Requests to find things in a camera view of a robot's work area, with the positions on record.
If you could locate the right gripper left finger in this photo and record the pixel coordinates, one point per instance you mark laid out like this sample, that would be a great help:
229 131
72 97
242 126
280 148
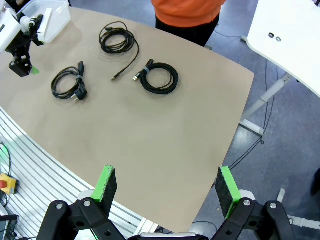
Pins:
106 185

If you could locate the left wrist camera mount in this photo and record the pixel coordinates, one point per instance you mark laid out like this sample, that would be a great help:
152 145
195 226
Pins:
46 25

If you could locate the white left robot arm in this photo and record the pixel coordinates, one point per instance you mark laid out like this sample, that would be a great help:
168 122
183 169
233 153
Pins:
7 27

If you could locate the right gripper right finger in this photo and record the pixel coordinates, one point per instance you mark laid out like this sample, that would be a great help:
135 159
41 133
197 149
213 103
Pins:
226 192

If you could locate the white desk foot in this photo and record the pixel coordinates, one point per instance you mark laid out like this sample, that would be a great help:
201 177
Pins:
281 195

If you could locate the clear plastic storage container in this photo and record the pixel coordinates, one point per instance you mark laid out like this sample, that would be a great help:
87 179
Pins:
60 17

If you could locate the aluminium slotted rail base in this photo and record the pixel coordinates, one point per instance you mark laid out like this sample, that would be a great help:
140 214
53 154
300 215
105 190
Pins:
37 175

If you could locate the small dark round object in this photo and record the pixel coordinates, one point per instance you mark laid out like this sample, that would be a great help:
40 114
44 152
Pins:
271 35

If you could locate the large white desk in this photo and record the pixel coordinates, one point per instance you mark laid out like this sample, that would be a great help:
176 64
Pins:
287 20

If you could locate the yellow emergency stop box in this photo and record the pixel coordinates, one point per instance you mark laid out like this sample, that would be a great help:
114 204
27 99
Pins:
10 183

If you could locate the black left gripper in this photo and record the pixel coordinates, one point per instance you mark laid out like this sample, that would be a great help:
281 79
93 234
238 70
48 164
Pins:
21 43

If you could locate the person in orange hoodie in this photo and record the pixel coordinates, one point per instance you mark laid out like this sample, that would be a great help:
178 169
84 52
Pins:
185 12

